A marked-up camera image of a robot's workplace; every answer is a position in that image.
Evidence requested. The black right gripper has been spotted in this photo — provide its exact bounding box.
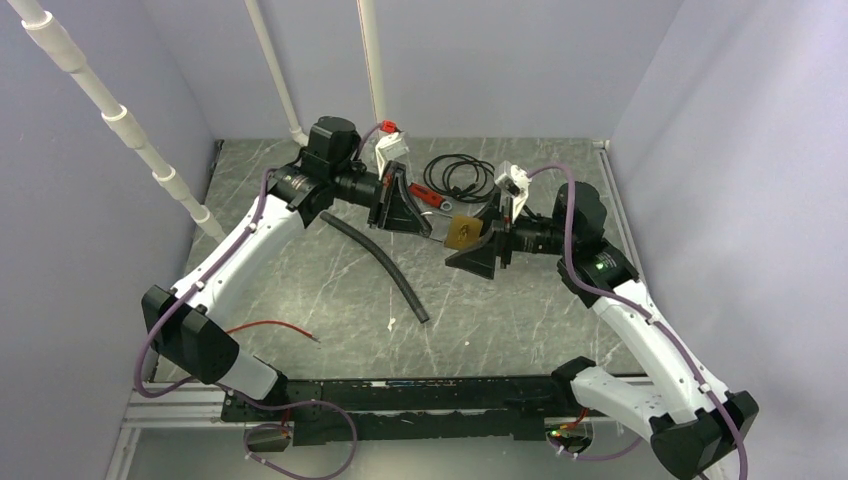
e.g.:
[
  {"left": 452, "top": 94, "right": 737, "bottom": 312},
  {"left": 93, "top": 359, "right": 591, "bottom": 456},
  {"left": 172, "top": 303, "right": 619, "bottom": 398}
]
[{"left": 445, "top": 187, "right": 574, "bottom": 279}]

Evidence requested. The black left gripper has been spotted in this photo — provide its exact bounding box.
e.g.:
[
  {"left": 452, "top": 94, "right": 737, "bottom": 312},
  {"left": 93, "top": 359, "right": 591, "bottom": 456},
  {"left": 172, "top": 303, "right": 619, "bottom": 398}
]
[{"left": 330, "top": 160, "right": 431, "bottom": 236}]

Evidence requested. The brass padlock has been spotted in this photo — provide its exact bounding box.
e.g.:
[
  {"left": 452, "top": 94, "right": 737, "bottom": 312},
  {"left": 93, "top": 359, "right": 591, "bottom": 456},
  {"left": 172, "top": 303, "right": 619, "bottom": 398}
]
[{"left": 431, "top": 215, "right": 484, "bottom": 250}]

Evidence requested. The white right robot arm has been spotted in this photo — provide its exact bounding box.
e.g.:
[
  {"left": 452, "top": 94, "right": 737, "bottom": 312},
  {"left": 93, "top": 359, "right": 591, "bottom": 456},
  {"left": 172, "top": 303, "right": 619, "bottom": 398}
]
[{"left": 445, "top": 182, "right": 759, "bottom": 479}]

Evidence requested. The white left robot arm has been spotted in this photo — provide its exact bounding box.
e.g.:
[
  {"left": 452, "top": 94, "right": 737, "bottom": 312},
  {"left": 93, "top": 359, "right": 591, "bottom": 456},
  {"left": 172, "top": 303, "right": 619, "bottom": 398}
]
[{"left": 141, "top": 116, "right": 432, "bottom": 420}]

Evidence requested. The red handled adjustable wrench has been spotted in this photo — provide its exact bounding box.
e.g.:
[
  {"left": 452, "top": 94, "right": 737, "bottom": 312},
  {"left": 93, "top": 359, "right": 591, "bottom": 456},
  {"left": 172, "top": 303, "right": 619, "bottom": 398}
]
[{"left": 407, "top": 183, "right": 453, "bottom": 212}]

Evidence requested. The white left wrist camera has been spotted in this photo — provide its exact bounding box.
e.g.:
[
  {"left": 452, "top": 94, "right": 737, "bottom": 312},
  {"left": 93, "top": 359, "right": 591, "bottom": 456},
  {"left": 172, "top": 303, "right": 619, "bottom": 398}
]
[{"left": 374, "top": 120, "right": 409, "bottom": 176}]

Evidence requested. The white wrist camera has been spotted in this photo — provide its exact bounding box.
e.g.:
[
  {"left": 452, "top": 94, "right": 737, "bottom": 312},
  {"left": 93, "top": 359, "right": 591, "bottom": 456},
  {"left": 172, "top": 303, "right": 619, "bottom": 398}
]
[
  {"left": 374, "top": 120, "right": 409, "bottom": 176},
  {"left": 494, "top": 161, "right": 531, "bottom": 222}
]

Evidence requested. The coiled black cable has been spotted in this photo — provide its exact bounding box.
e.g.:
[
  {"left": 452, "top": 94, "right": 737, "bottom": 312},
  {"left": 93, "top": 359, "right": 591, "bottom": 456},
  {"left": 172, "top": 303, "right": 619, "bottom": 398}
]
[{"left": 422, "top": 153, "right": 499, "bottom": 204}]

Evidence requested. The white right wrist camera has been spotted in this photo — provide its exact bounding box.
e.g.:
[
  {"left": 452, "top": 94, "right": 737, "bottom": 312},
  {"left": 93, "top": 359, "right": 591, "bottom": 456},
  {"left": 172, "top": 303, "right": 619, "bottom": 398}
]
[{"left": 494, "top": 161, "right": 531, "bottom": 222}]

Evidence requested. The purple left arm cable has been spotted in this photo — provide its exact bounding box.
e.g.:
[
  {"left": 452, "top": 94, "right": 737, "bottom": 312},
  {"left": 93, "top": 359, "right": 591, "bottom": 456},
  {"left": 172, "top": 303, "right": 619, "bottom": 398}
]
[{"left": 133, "top": 122, "right": 389, "bottom": 480}]

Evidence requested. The black corrugated hose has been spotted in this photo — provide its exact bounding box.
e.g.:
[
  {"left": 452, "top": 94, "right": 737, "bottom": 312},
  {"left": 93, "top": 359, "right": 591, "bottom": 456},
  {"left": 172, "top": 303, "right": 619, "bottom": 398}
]
[{"left": 319, "top": 211, "right": 431, "bottom": 325}]

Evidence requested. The red wire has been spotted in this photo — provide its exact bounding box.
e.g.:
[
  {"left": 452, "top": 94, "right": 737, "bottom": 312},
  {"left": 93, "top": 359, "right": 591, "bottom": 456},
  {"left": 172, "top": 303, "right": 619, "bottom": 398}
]
[{"left": 225, "top": 320, "right": 321, "bottom": 344}]

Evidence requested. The black mounting rail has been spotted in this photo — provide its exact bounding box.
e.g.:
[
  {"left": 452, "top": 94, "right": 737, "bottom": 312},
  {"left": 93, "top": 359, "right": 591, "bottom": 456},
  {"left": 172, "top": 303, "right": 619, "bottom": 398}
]
[{"left": 220, "top": 374, "right": 614, "bottom": 446}]

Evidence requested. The aluminium frame rail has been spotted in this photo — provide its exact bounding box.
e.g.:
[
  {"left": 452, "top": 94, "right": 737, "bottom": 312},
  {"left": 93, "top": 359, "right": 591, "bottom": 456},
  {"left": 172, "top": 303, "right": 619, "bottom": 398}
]
[{"left": 106, "top": 385, "right": 667, "bottom": 479}]

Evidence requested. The white pvc pipe frame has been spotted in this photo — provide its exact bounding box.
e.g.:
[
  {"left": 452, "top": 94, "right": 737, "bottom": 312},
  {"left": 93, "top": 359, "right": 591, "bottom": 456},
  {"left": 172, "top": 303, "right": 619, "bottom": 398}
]
[{"left": 6, "top": 0, "right": 399, "bottom": 243}]

